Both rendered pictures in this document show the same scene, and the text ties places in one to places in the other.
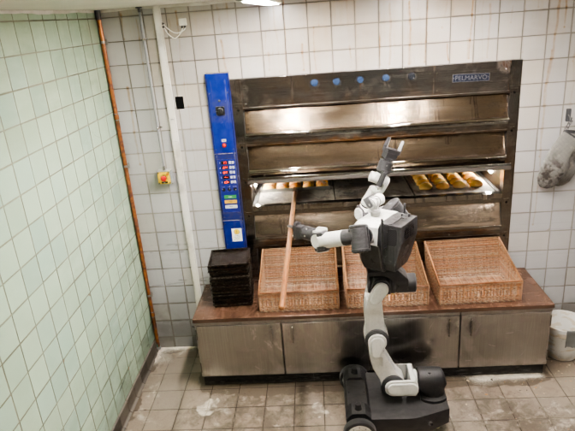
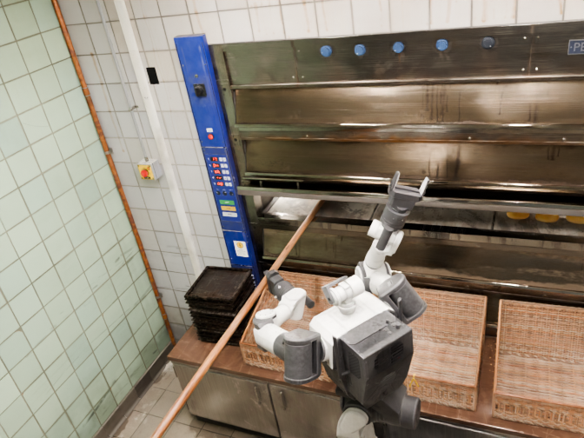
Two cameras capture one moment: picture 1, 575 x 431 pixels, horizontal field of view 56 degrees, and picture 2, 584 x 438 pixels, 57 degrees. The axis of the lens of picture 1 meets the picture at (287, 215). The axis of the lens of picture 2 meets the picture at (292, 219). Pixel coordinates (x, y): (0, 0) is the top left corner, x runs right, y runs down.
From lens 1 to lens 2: 1.79 m
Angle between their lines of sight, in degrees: 23
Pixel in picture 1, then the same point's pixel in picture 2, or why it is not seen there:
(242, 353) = (228, 403)
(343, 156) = (374, 163)
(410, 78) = (484, 46)
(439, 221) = (528, 275)
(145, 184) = (132, 175)
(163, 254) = (166, 255)
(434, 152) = (524, 172)
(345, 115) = (375, 102)
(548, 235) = not seen: outside the picture
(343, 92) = (372, 67)
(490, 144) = not seen: outside the picture
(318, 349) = (317, 424)
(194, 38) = not seen: outside the picture
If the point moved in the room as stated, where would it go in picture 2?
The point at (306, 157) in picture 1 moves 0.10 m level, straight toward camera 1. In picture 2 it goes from (321, 161) to (315, 170)
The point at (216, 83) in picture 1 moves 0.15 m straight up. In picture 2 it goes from (189, 50) to (181, 16)
